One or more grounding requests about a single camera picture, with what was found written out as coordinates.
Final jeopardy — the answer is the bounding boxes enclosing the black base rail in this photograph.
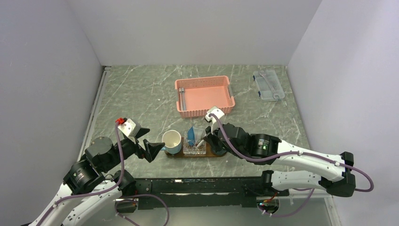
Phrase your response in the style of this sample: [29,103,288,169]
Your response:
[122,176,289,208]

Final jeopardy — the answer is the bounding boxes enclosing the pink plastic basket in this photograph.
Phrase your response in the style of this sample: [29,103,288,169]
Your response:
[175,75,235,118]

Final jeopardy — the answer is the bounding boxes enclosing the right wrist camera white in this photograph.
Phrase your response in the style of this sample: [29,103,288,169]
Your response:
[205,106,225,134]

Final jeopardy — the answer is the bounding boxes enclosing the clear acrylic holder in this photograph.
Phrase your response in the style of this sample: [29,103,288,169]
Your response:
[183,133,206,156]

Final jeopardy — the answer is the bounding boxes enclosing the blue toothpaste tube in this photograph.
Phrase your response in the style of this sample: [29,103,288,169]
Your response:
[187,127,196,146]

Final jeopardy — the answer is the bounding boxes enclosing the light blue mug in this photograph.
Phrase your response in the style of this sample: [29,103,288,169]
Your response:
[161,130,182,154]

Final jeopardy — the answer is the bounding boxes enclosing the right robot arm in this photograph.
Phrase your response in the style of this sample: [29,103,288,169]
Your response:
[204,123,356,197]

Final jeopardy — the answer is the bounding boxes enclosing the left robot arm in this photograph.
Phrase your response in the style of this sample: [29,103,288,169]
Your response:
[30,122,165,226]

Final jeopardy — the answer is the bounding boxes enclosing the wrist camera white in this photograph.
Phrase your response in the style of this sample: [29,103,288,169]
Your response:
[116,118,141,137]
[205,106,225,134]

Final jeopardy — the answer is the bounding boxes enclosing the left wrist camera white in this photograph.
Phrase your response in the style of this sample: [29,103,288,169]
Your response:
[116,118,141,137]

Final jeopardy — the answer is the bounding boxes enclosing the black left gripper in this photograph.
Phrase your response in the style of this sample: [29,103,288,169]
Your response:
[102,127,165,171]

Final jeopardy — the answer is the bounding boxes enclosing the brown wooden oval tray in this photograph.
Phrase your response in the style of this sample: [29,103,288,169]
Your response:
[162,137,226,158]

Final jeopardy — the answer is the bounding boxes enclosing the clear plastic storage box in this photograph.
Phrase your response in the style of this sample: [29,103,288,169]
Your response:
[253,69,285,102]

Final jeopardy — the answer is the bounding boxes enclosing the dark blue mug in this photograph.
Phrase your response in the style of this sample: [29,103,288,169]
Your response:
[211,147,227,156]

